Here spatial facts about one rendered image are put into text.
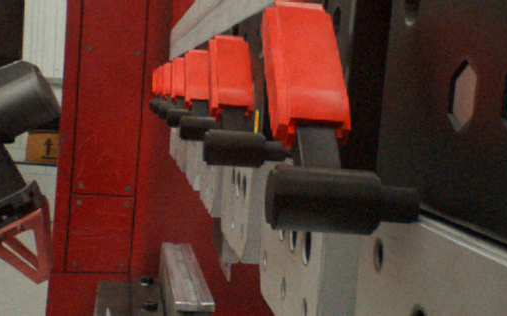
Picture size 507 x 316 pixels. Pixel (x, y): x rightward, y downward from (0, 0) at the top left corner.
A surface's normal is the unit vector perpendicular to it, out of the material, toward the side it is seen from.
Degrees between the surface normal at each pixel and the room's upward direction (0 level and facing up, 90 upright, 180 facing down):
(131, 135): 90
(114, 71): 90
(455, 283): 90
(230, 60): 39
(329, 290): 90
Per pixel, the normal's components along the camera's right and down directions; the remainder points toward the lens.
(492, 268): -0.99, -0.07
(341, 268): 0.15, 0.08
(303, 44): 0.15, -0.72
